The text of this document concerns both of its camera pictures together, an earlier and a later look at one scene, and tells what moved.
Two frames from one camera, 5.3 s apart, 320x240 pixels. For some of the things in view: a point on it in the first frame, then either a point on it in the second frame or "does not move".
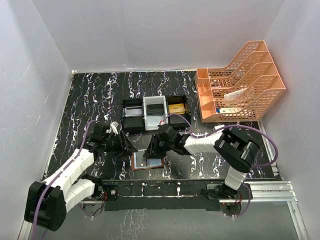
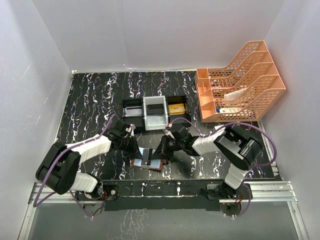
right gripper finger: (149, 151) to (159, 152)
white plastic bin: (151, 122) does not move
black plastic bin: (132, 123) does not move
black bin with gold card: (178, 105) does not move
